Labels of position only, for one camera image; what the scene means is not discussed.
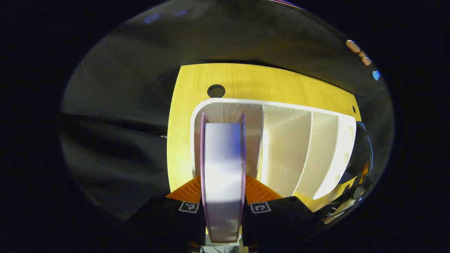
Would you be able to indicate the white bookshelf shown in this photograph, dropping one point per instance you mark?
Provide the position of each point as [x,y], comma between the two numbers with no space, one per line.
[288,151]

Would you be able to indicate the black backdrop cloth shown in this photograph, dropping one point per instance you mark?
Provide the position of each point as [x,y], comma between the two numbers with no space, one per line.
[123,88]

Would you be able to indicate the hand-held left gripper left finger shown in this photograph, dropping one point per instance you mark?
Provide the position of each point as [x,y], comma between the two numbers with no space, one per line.
[165,221]

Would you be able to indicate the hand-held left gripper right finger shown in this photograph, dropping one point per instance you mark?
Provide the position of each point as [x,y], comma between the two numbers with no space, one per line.
[281,221]

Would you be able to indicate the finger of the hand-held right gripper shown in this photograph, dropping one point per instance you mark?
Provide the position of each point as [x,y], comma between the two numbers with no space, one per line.
[364,172]

